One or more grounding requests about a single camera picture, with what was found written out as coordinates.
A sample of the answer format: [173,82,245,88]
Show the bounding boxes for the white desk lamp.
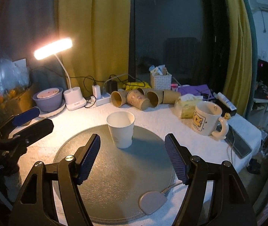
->
[33,37,88,111]

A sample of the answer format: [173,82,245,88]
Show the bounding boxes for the brown paper cup right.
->
[163,90,181,104]

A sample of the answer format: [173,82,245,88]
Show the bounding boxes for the white power strip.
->
[92,93,111,107]

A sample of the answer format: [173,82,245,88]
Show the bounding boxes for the purple cloth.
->
[178,84,215,101]

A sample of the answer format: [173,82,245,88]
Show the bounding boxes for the white paper cup green print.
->
[106,111,136,149]

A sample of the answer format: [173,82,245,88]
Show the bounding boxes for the plain brown paper cup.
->
[110,90,129,108]

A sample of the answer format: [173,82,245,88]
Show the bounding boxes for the black monitor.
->
[255,59,268,100]

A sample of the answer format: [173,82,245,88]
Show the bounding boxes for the yellow plastic bag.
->
[122,81,151,91]

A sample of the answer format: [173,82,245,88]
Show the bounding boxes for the white tube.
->
[217,92,237,112]

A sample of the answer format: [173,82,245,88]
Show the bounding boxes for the white charger plug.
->
[92,84,101,99]

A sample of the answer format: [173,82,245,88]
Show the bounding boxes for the yellow tissue pack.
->
[174,93,203,119]

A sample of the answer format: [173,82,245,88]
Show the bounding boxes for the white round plate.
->
[39,100,66,118]

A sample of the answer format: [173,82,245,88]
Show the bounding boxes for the brown paper cup back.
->
[137,88,152,95]

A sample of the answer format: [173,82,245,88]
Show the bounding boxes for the white bear ceramic mug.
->
[192,101,229,140]

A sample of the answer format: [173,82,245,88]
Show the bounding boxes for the yellow curtain left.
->
[58,0,130,97]

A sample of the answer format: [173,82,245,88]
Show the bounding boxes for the white air conditioner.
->
[249,0,268,13]

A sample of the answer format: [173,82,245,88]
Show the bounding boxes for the black power adapter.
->
[107,80,118,94]

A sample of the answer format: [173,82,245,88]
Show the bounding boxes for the brown paper cup middle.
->
[146,90,164,108]

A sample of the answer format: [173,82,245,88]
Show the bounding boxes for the black smartphone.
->
[225,125,252,159]

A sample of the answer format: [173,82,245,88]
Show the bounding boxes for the brown paper cup pink print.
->
[126,89,150,111]

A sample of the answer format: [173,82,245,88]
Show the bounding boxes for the brown cardboard box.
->
[0,83,39,124]

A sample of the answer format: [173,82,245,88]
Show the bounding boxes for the white woven plastic basket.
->
[150,73,172,90]

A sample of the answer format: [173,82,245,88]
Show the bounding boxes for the yellow curtain right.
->
[223,0,252,115]

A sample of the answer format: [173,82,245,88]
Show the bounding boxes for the mat controller pink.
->
[138,191,167,215]

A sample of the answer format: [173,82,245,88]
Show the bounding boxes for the purple bowl with lid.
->
[32,87,63,112]

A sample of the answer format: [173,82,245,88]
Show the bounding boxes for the yellow curtain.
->
[58,0,130,97]
[223,0,252,115]

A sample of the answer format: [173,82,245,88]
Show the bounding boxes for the small red white box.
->
[171,83,178,92]

